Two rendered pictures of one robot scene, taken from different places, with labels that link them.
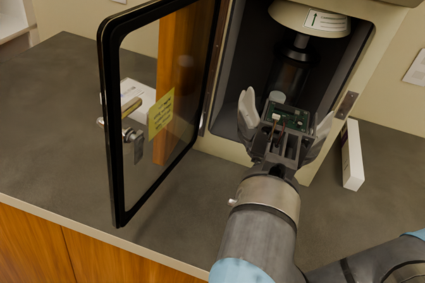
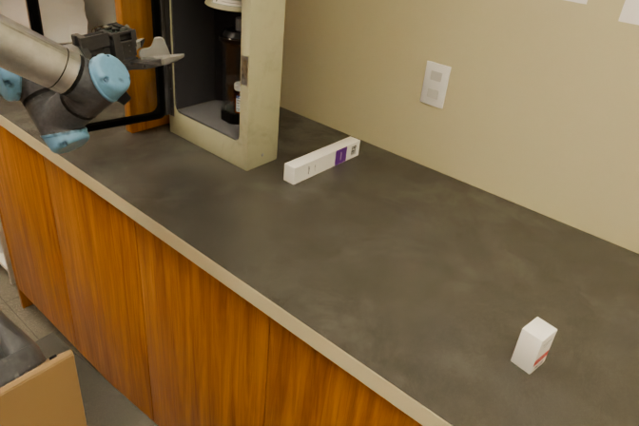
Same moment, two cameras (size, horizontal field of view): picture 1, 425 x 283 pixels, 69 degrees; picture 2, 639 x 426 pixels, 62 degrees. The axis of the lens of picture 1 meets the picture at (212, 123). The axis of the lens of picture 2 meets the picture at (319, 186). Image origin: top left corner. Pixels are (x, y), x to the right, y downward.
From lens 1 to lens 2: 1.10 m
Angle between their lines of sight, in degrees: 25
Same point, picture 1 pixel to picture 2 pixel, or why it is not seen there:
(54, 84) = not seen: hidden behind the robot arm
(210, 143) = (179, 123)
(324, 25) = (224, 1)
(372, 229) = (272, 204)
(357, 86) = (244, 49)
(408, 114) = (439, 148)
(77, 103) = not seen: hidden behind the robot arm
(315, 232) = (212, 191)
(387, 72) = (405, 91)
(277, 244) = not seen: hidden behind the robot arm
